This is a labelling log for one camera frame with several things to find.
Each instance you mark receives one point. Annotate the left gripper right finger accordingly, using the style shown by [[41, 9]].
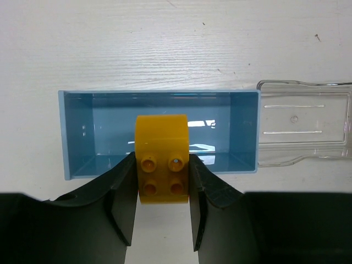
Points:
[[229, 226]]

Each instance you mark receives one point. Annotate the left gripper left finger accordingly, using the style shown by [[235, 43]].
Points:
[[91, 224]]

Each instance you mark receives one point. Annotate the yellow lego block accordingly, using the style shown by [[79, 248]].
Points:
[[162, 158]]

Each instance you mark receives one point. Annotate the blue container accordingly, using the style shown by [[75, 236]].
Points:
[[98, 127]]

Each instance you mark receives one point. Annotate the clear container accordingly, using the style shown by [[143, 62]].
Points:
[[302, 120]]

